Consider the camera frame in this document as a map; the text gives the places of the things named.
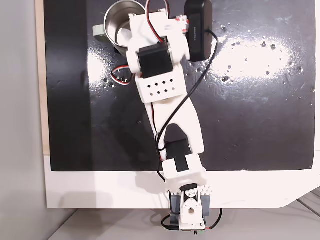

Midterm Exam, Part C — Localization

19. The pale green steel-lined cup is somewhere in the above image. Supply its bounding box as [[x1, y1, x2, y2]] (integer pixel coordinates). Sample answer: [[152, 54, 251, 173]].
[[92, 0, 148, 57]]

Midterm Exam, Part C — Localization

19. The black camera cable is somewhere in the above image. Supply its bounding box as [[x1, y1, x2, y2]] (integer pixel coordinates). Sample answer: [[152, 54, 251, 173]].
[[154, 28, 219, 183]]

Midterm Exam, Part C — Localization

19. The black oval camera box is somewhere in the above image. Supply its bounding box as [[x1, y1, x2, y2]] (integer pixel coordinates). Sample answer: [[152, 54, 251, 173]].
[[183, 0, 214, 63]]

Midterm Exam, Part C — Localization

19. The grey table clamp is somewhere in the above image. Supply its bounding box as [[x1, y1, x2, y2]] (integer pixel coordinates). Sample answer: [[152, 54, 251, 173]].
[[200, 194, 213, 217], [169, 194, 184, 217]]

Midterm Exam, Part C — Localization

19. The black table mat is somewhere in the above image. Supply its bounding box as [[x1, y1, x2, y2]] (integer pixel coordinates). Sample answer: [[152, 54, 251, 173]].
[[43, 0, 316, 173]]

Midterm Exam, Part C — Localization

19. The black power cable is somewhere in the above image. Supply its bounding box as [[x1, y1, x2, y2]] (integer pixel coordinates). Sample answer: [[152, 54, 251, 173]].
[[160, 208, 224, 232]]

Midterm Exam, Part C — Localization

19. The red white black servo cable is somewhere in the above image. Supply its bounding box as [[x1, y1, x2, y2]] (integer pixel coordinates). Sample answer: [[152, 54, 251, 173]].
[[145, 0, 171, 44], [110, 64, 134, 86]]

